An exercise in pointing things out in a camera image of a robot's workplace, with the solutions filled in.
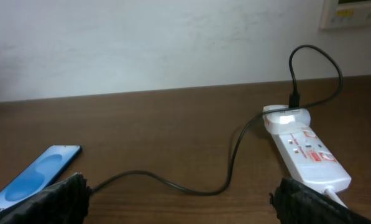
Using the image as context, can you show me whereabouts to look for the white USB charger plug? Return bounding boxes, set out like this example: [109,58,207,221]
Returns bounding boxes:
[263,109,311,135]

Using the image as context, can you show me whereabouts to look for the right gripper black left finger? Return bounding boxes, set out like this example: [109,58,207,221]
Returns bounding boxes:
[0,173,92,224]

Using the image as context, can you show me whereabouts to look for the blue screen Galaxy smartphone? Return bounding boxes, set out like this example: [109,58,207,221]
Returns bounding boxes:
[0,145,81,212]

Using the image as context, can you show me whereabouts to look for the black USB charging cable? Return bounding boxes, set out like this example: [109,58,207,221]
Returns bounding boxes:
[90,44,344,197]

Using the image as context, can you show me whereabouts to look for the white power strip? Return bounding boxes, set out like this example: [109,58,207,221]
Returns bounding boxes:
[272,127,352,194]

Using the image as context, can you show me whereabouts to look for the white power strip cord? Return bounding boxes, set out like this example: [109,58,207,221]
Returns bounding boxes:
[323,186,349,208]

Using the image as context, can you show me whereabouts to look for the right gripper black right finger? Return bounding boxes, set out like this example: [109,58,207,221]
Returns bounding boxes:
[270,177,371,224]

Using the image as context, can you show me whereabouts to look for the white wall control panel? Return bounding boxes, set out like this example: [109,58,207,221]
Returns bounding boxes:
[319,0,371,30]

